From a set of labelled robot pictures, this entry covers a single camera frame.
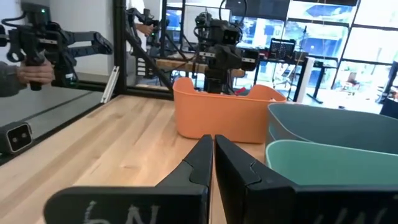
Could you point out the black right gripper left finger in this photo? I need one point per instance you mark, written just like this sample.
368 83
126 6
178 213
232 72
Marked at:
186 199

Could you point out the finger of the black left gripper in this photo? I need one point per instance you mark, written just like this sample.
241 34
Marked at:
224 81
211 81

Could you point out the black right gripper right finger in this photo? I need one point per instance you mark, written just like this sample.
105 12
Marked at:
264 199

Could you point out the person's forearm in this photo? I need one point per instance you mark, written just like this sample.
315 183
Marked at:
8 79

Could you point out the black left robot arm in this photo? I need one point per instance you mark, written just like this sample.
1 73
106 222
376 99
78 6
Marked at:
202 25

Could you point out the wooden background table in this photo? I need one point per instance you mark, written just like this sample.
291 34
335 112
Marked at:
183 66

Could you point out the orange plastic bin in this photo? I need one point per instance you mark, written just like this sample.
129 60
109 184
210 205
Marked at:
224 118

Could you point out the black perforated panel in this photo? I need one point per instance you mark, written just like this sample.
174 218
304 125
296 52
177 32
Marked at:
281 48

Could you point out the green plastic bin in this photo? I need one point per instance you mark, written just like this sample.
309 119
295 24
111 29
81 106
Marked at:
335 165

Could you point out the person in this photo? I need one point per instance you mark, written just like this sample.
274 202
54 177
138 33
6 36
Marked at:
140 18

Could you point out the blue plastic bin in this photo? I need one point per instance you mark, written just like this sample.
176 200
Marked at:
335 127

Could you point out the white metal bar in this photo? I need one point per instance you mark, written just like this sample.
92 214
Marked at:
109 85

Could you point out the person's hand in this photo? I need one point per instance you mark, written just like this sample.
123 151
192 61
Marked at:
36 74

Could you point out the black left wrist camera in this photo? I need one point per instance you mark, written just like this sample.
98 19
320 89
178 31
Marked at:
230 34

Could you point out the white post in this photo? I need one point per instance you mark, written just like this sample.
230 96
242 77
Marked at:
305 79

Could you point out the black metal rig frame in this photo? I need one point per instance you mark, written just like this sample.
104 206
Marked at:
119 46

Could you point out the black table-level camera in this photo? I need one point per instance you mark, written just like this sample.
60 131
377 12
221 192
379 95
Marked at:
17 137

